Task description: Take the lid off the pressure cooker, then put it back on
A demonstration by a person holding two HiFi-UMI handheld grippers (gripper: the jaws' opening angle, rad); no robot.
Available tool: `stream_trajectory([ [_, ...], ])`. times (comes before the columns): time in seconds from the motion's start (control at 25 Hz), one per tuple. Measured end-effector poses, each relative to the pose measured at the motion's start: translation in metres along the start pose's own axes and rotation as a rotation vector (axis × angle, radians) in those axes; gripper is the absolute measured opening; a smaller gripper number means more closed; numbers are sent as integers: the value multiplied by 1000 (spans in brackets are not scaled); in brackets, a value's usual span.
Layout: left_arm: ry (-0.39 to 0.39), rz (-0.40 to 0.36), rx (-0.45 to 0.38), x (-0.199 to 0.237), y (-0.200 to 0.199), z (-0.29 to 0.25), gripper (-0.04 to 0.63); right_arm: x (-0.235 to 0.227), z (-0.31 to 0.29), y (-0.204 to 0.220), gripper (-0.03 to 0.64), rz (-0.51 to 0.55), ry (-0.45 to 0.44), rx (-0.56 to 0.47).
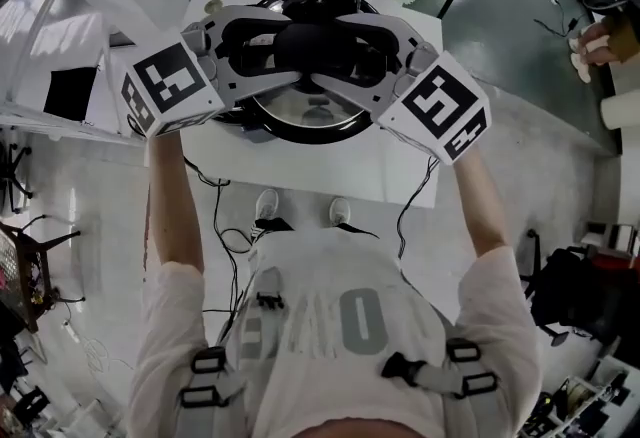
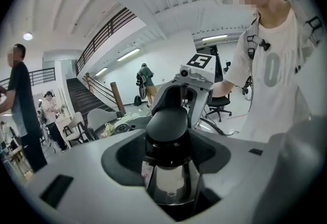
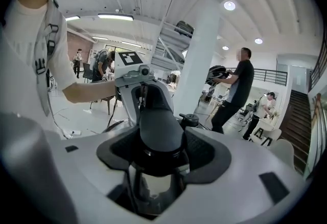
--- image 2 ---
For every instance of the person's right forearm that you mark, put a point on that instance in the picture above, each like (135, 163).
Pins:
(221, 88)

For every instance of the grey shell chair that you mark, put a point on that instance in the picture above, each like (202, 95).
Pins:
(99, 118)

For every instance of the ceiling tube light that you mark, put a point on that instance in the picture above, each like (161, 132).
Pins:
(128, 54)
(214, 38)
(101, 71)

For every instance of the yellow flower bunch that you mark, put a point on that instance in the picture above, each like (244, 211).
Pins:
(110, 129)

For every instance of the black office chair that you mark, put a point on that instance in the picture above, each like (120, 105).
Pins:
(218, 101)

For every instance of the round ceiling light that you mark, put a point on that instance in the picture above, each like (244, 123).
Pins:
(28, 36)

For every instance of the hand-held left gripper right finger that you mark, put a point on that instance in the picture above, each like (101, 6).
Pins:
(242, 179)

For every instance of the black backpack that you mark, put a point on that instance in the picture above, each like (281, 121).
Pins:
(138, 100)

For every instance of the beige chair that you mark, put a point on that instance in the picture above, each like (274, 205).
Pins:
(75, 125)

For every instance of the dark staircase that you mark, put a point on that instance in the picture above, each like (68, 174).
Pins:
(84, 97)

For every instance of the dark balcony railing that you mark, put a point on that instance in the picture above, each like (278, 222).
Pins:
(107, 31)

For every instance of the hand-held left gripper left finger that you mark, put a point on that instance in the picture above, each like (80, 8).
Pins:
(97, 192)

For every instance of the person's white t-shirt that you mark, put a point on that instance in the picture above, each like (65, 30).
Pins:
(270, 105)

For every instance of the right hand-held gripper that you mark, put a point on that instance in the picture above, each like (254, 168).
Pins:
(201, 74)

